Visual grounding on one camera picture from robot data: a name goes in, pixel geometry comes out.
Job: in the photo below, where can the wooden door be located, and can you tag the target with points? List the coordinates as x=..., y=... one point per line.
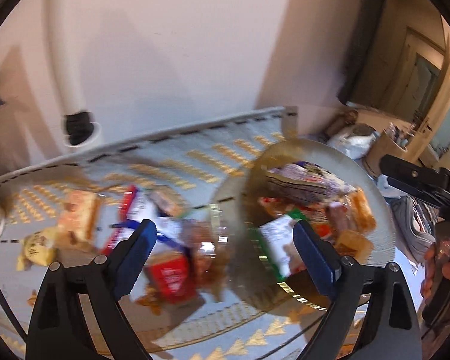
x=419, y=92

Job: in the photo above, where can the white lamp pole black knob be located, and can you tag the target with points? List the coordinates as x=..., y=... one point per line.
x=81, y=131

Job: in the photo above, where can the blue red white snack packet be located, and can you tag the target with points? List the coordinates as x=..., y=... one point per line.
x=136, y=207

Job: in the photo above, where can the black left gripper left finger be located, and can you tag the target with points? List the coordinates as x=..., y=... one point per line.
x=58, y=328

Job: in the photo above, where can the orange cracker snack packet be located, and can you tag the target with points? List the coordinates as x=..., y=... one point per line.
x=77, y=220

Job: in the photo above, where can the green white snack packet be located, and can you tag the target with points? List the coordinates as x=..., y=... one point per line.
x=276, y=248

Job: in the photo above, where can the grey gold woven table mat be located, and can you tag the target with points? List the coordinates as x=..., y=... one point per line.
x=180, y=170

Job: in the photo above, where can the yellow peanut snack packet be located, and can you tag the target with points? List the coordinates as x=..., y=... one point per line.
x=38, y=249

